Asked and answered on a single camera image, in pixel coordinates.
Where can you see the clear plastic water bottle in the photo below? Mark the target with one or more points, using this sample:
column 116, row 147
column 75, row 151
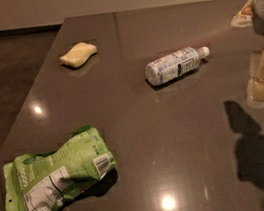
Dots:
column 175, row 65

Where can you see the green rice chip bag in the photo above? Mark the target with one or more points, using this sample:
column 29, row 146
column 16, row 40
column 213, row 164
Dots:
column 46, row 182

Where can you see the yellow sponge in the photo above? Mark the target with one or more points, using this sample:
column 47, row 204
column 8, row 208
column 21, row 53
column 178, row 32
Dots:
column 78, row 55

